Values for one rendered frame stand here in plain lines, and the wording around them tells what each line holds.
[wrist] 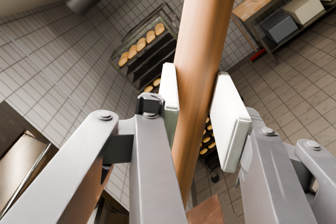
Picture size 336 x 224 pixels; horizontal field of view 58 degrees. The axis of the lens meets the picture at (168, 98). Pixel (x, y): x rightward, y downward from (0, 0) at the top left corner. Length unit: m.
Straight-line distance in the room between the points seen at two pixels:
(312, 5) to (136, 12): 2.66
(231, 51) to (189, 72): 5.24
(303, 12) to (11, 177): 4.21
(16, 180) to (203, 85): 1.65
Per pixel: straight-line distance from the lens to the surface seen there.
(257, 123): 0.16
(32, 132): 2.09
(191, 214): 2.50
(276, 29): 4.79
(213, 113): 0.19
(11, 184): 1.77
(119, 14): 5.25
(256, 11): 4.54
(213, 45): 0.19
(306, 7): 4.89
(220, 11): 0.18
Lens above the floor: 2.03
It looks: 18 degrees down
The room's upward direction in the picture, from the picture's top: 41 degrees counter-clockwise
